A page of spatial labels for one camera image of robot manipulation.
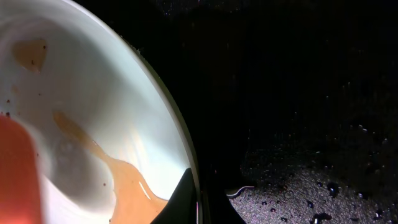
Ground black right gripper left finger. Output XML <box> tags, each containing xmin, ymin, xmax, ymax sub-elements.
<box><xmin>151</xmin><ymin>168</ymin><xmax>197</xmax><ymax>224</ymax></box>

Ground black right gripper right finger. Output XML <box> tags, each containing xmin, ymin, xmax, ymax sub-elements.
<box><xmin>203</xmin><ymin>174</ymin><xmax>246</xmax><ymax>224</ymax></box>

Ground light blue plate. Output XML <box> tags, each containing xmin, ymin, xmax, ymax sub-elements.
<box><xmin>1</xmin><ymin>0</ymin><xmax>203</xmax><ymax>223</ymax></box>

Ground round black tray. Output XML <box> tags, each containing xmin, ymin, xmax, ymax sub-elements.
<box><xmin>74</xmin><ymin>0</ymin><xmax>398</xmax><ymax>224</ymax></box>

